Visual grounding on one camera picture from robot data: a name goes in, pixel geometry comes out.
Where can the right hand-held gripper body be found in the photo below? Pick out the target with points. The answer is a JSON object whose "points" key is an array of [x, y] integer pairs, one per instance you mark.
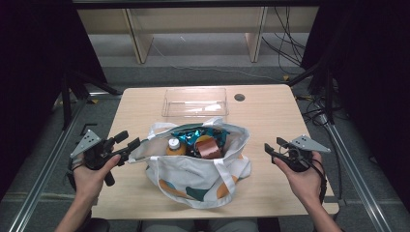
{"points": [[298, 158]]}

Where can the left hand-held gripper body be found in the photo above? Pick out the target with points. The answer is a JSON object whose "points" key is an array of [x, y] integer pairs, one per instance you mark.
{"points": [[93, 151]]}

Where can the blue chips bag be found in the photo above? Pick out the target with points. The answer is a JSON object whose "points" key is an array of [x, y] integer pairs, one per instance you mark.
{"points": [[188, 135]]}

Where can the brown carton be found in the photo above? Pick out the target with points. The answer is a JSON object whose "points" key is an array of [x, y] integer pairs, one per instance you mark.
{"points": [[209, 149]]}

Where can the white patterned tote bag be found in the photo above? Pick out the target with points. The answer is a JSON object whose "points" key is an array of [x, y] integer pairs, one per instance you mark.
{"points": [[190, 180]]}

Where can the clear plastic box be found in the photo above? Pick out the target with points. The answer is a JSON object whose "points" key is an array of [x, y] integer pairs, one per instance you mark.
{"points": [[195, 103]]}

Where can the person's right hand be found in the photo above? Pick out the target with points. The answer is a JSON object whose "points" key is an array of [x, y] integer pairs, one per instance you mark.
{"points": [[306, 185]]}

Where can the person's left hand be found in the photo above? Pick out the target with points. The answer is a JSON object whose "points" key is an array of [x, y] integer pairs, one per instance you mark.
{"points": [[88, 183]]}

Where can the orange drink bottle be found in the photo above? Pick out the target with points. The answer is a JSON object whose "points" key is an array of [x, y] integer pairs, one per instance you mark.
{"points": [[175, 146]]}

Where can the grey tape strip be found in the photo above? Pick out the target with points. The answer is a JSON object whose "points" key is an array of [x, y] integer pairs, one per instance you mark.
{"points": [[332, 199]]}

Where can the black metal stand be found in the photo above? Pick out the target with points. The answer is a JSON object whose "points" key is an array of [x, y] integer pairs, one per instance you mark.
{"points": [[328, 103], [66, 103]]}

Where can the dark round table grommet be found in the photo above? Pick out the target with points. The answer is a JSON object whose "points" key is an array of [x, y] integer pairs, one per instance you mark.
{"points": [[239, 97]]}

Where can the person's grey trousers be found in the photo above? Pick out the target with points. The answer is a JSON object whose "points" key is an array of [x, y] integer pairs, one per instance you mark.
{"points": [[161, 226]]}

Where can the black curtain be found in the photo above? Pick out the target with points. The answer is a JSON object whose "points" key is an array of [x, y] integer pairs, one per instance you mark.
{"points": [[370, 64], [32, 64]]}

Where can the beige wooden desk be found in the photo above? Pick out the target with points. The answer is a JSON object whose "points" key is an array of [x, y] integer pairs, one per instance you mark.
{"points": [[193, 19]]}

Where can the aluminium floor rail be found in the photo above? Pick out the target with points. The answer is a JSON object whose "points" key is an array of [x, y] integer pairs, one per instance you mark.
{"points": [[357, 180], [41, 180]]}

